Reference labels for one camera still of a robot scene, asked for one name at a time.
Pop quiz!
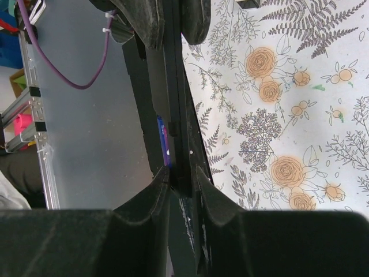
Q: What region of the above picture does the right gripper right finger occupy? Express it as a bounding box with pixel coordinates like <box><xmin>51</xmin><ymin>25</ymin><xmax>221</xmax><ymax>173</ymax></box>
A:
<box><xmin>193</xmin><ymin>167</ymin><xmax>368</xmax><ymax>276</ymax></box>

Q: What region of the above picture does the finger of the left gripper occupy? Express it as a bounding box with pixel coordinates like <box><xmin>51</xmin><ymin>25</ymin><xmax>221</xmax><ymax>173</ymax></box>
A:
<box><xmin>90</xmin><ymin>0</ymin><xmax>164</xmax><ymax>50</ymax></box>
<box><xmin>180</xmin><ymin>0</ymin><xmax>211</xmax><ymax>45</ymax></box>

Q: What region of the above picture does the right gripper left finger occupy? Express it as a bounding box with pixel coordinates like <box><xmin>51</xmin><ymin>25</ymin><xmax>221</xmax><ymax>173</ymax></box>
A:
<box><xmin>1</xmin><ymin>167</ymin><xmax>170</xmax><ymax>276</ymax></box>

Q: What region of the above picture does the blue purple battery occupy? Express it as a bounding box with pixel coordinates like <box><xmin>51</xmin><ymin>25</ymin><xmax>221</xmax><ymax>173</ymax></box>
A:
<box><xmin>157</xmin><ymin>116</ymin><xmax>171</xmax><ymax>167</ymax></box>

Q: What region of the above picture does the plain black remote control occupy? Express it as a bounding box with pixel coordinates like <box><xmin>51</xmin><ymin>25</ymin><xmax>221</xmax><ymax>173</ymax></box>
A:
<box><xmin>146</xmin><ymin>1</ymin><xmax>191</xmax><ymax>198</ymax></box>

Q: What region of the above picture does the floral table mat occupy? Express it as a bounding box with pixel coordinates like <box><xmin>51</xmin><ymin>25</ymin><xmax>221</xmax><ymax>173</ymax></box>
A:
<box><xmin>183</xmin><ymin>1</ymin><xmax>368</xmax><ymax>215</ymax></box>

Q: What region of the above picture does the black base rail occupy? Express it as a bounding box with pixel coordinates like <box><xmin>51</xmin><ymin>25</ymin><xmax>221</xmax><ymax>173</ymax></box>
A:
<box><xmin>122</xmin><ymin>39</ymin><xmax>204</xmax><ymax>276</ymax></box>

